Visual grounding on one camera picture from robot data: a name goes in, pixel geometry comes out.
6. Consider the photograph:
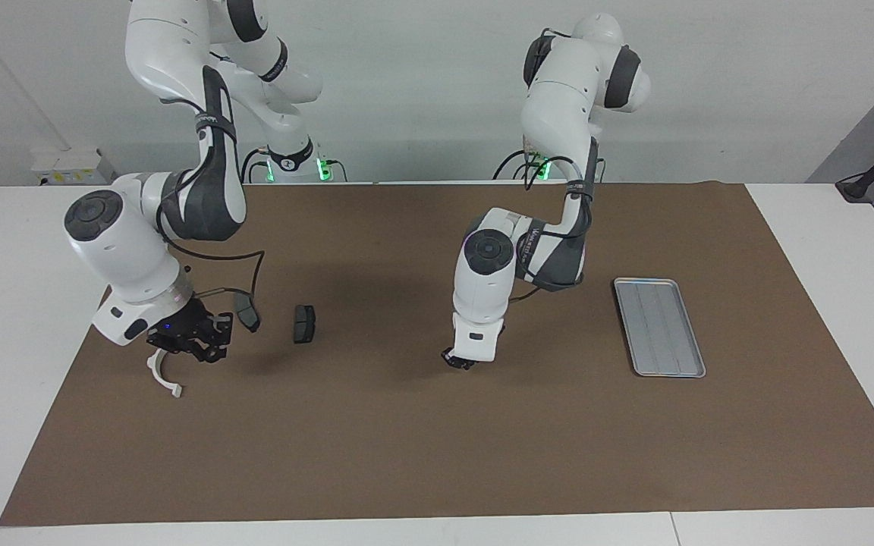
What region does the white power box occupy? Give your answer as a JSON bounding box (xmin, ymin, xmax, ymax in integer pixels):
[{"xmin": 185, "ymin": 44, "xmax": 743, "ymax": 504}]
[{"xmin": 31, "ymin": 148, "xmax": 115, "ymax": 187}]

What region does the brown table mat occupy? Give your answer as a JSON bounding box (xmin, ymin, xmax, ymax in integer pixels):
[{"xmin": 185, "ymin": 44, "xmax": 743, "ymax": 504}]
[{"xmin": 0, "ymin": 182, "xmax": 874, "ymax": 528}]

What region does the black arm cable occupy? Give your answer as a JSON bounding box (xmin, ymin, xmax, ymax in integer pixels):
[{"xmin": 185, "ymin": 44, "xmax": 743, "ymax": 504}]
[
  {"xmin": 156, "ymin": 106, "xmax": 267, "ymax": 304},
  {"xmin": 509, "ymin": 136, "xmax": 597, "ymax": 304}
]

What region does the black base cable bundle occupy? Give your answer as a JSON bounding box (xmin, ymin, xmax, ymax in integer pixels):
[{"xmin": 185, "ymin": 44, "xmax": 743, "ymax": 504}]
[
  {"xmin": 240, "ymin": 146, "xmax": 347, "ymax": 184},
  {"xmin": 492, "ymin": 146, "xmax": 552, "ymax": 183}
]

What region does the short dark brake pad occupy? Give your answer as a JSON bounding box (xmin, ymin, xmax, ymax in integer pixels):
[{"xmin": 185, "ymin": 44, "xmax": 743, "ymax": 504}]
[{"xmin": 293, "ymin": 305, "xmax": 318, "ymax": 345}]

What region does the white semicircular bracket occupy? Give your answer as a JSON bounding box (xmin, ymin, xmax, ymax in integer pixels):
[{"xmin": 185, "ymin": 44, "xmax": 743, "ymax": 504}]
[{"xmin": 146, "ymin": 349, "xmax": 184, "ymax": 399}]

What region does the long dark brake pad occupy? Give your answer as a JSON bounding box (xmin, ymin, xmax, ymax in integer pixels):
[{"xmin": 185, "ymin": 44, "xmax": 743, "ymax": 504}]
[{"xmin": 234, "ymin": 292, "xmax": 262, "ymax": 334}]

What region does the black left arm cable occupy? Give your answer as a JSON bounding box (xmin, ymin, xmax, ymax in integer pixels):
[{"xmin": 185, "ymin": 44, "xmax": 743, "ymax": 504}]
[{"xmin": 509, "ymin": 136, "xmax": 597, "ymax": 304}]

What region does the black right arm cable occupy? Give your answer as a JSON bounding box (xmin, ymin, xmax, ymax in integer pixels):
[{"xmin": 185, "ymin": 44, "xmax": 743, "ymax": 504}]
[{"xmin": 156, "ymin": 106, "xmax": 267, "ymax": 304}]

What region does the silver metal tray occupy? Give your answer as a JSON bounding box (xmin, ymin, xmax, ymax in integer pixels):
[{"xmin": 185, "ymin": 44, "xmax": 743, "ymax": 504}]
[{"xmin": 613, "ymin": 277, "xmax": 707, "ymax": 378}]

